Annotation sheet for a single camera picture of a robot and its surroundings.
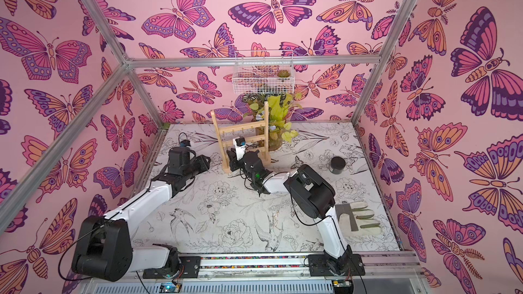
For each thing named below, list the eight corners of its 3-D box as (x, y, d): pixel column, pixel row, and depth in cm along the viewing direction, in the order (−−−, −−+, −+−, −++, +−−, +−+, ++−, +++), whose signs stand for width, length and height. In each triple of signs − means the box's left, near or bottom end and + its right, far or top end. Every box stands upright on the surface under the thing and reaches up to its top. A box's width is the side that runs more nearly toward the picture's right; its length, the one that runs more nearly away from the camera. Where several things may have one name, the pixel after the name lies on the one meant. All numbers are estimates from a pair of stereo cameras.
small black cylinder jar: (330, 174, 101) (332, 168, 96) (327, 162, 105) (330, 156, 101) (344, 174, 100) (347, 168, 96) (341, 162, 105) (344, 156, 101)
